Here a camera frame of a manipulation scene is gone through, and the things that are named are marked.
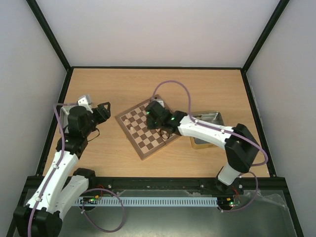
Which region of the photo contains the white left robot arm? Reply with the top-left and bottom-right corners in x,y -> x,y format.
13,99 -> 111,237

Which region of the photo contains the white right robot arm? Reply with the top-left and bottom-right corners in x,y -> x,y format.
145,100 -> 260,194

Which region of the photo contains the wooden chess board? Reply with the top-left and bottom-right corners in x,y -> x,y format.
115,99 -> 179,160

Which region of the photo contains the silver metal tin box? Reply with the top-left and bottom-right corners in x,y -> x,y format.
190,111 -> 225,150

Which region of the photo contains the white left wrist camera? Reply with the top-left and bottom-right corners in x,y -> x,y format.
77,94 -> 92,111

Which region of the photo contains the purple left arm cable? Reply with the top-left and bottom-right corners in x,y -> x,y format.
27,102 -> 79,237

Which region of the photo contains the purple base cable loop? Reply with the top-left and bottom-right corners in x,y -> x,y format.
81,188 -> 126,233

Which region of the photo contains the light blue cable duct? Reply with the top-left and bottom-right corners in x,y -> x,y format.
86,197 -> 218,207

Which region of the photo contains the black aluminium frame rail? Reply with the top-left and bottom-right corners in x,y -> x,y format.
24,176 -> 287,196

